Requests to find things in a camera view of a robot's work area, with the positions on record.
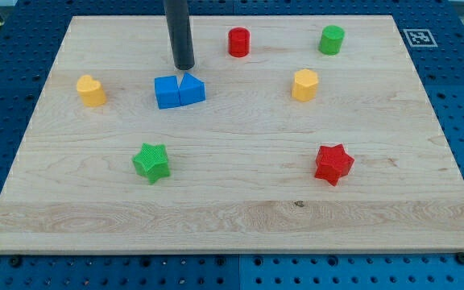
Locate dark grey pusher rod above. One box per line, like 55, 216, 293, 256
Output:
163, 0, 195, 70

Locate black bolt right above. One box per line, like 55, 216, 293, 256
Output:
455, 252, 464, 265

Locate red cylinder block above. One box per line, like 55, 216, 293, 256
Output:
228, 27, 251, 58

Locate white fiducial marker tag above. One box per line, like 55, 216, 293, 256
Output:
404, 28, 437, 48

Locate yellow heart block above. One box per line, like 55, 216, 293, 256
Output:
76, 75, 106, 107

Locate blue cube block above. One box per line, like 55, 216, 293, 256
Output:
154, 76, 181, 110

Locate black bolt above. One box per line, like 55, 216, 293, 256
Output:
8, 255, 23, 268
455, 252, 464, 265

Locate green cylinder block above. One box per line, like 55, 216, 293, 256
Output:
318, 25, 345, 56

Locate light wooden board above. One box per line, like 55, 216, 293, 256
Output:
0, 15, 464, 255

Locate blue triangle block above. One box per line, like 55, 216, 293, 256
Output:
179, 72, 206, 106

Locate green star block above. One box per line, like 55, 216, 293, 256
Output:
132, 143, 171, 184

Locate red star block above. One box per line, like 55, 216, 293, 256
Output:
314, 144, 354, 186

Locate yellow hexagon block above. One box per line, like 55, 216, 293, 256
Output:
292, 68, 319, 102

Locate black bolt left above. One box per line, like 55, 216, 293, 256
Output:
8, 255, 23, 268

